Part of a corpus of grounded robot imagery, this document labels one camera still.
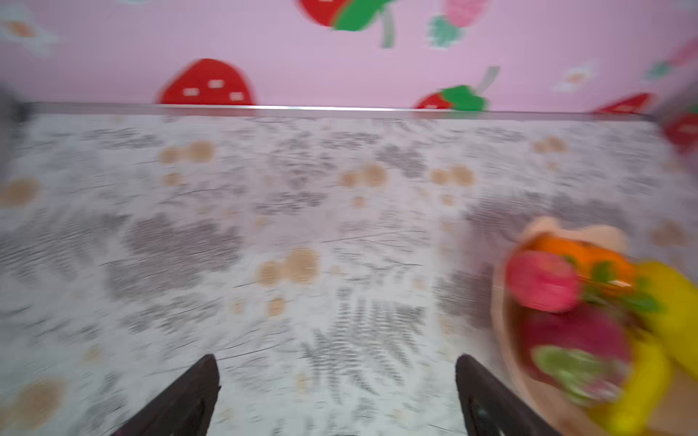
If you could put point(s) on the yellow fake banana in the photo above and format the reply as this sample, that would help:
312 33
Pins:
643 391

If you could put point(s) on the small red fake apple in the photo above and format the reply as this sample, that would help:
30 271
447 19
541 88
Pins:
543 282

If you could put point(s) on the magenta fake dragon fruit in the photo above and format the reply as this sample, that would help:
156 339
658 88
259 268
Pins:
583 353

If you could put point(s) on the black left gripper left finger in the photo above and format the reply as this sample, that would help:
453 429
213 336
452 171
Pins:
184 408

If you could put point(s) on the pink wavy fruit bowl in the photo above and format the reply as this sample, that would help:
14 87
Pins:
675 415

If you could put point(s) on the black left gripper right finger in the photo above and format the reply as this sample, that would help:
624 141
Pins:
490 408

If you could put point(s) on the orange tangerine pair with leaves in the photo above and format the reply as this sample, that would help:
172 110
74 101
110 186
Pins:
607 277

